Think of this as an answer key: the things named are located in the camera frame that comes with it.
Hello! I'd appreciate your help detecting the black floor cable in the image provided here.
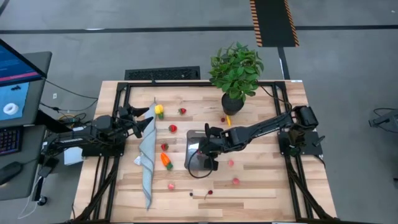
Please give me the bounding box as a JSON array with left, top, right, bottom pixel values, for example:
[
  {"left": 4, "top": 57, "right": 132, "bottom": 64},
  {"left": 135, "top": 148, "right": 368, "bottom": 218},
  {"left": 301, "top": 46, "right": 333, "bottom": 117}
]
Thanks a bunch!
[
  {"left": 39, "top": 98, "right": 99, "bottom": 113},
  {"left": 45, "top": 79, "right": 99, "bottom": 100}
]

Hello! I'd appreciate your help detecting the black hazard striped floor mat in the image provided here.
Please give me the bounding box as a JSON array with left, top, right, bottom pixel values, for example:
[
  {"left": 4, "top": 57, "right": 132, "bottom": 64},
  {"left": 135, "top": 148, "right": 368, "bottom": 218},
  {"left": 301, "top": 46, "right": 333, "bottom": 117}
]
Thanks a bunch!
[{"left": 249, "top": 0, "right": 300, "bottom": 48}]

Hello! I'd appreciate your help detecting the black plant pot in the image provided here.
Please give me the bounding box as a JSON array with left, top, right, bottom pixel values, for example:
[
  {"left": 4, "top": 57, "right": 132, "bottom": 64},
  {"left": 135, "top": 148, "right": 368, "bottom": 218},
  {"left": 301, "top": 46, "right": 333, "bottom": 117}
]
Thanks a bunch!
[{"left": 221, "top": 92, "right": 246, "bottom": 116}]

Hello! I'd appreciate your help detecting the black phone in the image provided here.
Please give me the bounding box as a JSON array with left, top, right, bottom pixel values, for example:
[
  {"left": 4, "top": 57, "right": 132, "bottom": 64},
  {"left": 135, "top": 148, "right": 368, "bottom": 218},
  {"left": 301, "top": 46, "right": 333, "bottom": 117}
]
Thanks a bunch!
[{"left": 39, "top": 157, "right": 60, "bottom": 179}]

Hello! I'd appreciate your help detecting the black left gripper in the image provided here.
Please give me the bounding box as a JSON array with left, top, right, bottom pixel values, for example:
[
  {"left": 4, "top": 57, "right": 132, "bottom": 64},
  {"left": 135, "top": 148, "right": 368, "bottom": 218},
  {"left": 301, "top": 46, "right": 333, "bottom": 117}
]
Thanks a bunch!
[{"left": 115, "top": 105, "right": 155, "bottom": 139}]

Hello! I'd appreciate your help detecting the green leafy plant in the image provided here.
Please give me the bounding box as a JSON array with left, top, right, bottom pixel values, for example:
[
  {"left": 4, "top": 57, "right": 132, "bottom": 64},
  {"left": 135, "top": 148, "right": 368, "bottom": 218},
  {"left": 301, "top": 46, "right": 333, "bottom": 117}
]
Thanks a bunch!
[{"left": 208, "top": 42, "right": 265, "bottom": 103}]

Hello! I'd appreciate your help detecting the orange toy carrot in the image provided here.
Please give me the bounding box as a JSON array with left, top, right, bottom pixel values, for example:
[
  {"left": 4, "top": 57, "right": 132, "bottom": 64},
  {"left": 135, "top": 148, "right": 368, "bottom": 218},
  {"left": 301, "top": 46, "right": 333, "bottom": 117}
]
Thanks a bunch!
[{"left": 160, "top": 152, "right": 174, "bottom": 171}]

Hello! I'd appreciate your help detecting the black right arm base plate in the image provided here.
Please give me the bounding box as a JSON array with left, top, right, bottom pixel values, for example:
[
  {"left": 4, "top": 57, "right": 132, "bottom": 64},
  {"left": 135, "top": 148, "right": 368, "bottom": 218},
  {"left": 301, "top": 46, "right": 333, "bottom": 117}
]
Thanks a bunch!
[{"left": 277, "top": 130, "right": 323, "bottom": 156}]

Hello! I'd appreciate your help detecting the grey desk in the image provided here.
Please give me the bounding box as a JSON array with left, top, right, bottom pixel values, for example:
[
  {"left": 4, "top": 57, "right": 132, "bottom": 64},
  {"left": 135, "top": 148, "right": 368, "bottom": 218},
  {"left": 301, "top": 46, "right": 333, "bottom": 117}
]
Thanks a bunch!
[{"left": 0, "top": 51, "right": 53, "bottom": 202}]

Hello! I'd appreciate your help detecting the black looped gripper cable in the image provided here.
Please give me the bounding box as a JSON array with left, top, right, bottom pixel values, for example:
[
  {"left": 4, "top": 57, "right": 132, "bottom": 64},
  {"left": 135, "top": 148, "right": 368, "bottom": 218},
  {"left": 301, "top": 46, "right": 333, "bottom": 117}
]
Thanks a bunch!
[{"left": 187, "top": 148, "right": 215, "bottom": 179}]

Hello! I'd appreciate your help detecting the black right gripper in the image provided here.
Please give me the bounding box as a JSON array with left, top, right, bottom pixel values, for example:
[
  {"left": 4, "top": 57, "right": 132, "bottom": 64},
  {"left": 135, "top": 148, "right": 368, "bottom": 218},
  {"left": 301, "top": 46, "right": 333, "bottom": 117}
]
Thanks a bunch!
[{"left": 198, "top": 123, "right": 230, "bottom": 171}]

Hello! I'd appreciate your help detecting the black keyboard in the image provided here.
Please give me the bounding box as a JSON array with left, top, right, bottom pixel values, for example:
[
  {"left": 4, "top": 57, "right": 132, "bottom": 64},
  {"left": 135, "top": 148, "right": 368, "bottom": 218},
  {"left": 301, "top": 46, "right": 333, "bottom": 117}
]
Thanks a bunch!
[{"left": 0, "top": 126, "right": 23, "bottom": 156}]

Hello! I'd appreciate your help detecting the grey translucent plastic container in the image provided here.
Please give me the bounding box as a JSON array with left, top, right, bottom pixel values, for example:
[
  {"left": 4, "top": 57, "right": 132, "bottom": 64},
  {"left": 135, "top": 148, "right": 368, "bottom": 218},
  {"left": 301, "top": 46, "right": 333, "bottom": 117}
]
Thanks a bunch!
[{"left": 184, "top": 129, "right": 215, "bottom": 171}]

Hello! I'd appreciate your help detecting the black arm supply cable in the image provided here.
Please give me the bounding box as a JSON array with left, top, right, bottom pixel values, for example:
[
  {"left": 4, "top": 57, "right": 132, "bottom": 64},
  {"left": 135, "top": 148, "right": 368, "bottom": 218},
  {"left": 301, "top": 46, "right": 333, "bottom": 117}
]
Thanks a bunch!
[{"left": 260, "top": 85, "right": 293, "bottom": 113}]

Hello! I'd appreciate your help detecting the grey rolled towel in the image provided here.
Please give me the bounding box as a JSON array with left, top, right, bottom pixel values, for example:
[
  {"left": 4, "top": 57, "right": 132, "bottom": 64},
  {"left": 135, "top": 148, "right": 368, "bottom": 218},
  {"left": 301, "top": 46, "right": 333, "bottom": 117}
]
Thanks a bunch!
[{"left": 137, "top": 98, "right": 158, "bottom": 211}]

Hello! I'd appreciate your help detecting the black aluminium table frame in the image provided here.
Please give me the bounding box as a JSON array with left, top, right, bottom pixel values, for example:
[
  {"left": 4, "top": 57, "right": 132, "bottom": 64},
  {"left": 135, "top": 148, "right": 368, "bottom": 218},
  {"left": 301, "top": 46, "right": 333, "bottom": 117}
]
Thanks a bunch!
[{"left": 63, "top": 80, "right": 340, "bottom": 224}]

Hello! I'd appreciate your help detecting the black computer mouse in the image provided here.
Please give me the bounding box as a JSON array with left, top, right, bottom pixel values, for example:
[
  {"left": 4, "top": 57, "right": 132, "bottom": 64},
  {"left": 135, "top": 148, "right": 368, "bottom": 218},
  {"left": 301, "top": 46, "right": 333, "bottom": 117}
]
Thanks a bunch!
[{"left": 0, "top": 161, "right": 24, "bottom": 187}]

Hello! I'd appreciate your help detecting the white box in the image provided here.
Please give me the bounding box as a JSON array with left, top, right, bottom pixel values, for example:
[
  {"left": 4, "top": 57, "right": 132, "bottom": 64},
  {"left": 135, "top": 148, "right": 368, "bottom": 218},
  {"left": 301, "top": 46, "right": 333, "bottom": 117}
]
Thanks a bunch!
[{"left": 63, "top": 146, "right": 85, "bottom": 166}]

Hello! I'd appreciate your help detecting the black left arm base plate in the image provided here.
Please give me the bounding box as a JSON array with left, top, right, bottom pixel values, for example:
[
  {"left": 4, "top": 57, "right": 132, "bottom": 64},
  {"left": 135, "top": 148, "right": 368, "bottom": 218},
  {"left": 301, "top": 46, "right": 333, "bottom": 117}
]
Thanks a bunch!
[{"left": 81, "top": 144, "right": 126, "bottom": 158}]

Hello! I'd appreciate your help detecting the computer monitor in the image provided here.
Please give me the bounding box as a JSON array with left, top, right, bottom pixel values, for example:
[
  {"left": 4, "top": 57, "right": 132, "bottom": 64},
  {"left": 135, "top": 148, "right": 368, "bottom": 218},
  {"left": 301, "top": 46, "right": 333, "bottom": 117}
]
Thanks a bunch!
[{"left": 0, "top": 39, "right": 49, "bottom": 123}]

